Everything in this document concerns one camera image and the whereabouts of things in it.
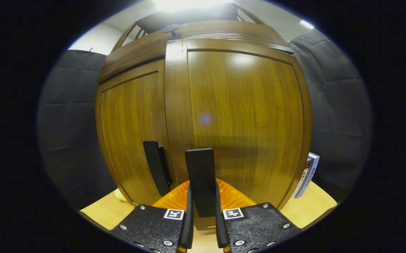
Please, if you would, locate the grey cover book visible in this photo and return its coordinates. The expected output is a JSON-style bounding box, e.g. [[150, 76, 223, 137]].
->
[[303, 152, 320, 197]]

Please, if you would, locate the black backdrop cloth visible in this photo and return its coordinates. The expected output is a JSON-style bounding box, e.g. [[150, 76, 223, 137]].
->
[[37, 28, 372, 211]]

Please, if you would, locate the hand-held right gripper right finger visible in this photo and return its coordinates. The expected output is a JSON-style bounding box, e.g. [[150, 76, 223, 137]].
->
[[214, 179, 302, 253]]

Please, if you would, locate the wooden double-door shoe cabinet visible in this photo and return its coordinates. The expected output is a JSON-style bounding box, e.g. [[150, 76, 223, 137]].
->
[[95, 3, 312, 231]]

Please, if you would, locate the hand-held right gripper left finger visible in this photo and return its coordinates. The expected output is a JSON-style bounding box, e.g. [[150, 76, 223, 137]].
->
[[111, 180, 194, 253]]

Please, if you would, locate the large ceiling light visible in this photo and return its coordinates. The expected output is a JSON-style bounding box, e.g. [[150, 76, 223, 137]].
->
[[154, 0, 231, 11]]

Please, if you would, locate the wooden cabinet drawer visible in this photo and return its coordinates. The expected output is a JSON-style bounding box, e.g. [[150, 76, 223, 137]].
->
[[98, 20, 294, 84]]

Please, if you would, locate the dark spine book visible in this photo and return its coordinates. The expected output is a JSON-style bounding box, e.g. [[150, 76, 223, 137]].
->
[[292, 158, 312, 199]]

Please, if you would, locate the wooden shoe cabinet door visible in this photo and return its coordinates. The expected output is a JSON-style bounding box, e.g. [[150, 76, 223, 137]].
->
[[95, 60, 175, 206], [164, 38, 312, 231]]

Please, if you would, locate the black door handle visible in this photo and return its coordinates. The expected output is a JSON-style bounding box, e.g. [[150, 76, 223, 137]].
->
[[143, 141, 172, 196], [185, 148, 217, 218]]

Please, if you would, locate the black round drawer knob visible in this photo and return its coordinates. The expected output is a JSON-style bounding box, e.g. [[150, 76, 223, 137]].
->
[[162, 24, 181, 38]]

